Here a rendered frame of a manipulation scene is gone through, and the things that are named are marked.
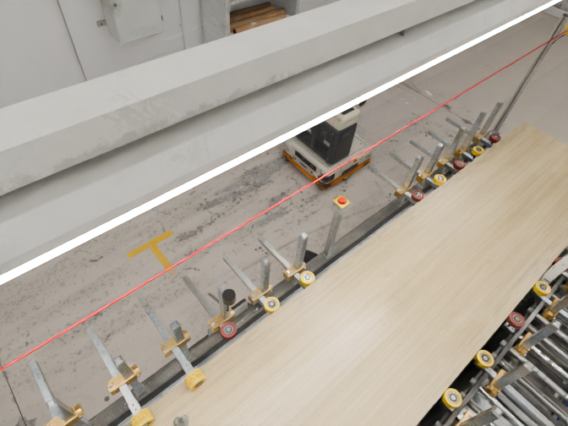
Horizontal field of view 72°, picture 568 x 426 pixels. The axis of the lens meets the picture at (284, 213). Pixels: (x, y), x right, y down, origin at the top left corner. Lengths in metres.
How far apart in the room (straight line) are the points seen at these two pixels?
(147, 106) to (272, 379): 1.57
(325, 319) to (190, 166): 1.58
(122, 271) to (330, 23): 2.89
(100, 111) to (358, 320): 1.77
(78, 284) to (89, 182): 2.88
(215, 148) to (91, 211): 0.18
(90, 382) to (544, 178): 3.38
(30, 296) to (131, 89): 3.04
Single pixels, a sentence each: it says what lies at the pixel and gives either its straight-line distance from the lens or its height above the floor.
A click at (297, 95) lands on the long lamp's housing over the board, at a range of 0.65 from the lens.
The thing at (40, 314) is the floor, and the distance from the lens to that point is 3.36.
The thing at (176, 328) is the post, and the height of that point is 1.11.
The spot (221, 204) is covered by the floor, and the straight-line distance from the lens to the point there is 3.60.
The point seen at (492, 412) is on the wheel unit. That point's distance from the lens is 1.87.
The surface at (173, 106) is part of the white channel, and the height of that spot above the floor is 2.44.
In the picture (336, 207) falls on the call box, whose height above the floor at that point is 1.20.
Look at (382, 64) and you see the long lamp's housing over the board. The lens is 0.79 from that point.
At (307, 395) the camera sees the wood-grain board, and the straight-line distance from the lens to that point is 1.91.
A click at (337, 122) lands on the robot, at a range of 3.31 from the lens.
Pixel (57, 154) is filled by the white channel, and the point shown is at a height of 2.43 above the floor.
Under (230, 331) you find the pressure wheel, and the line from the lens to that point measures 1.98.
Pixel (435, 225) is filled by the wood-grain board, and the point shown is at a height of 0.90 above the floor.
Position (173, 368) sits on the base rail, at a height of 0.70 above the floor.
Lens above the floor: 2.73
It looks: 50 degrees down
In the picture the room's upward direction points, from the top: 7 degrees clockwise
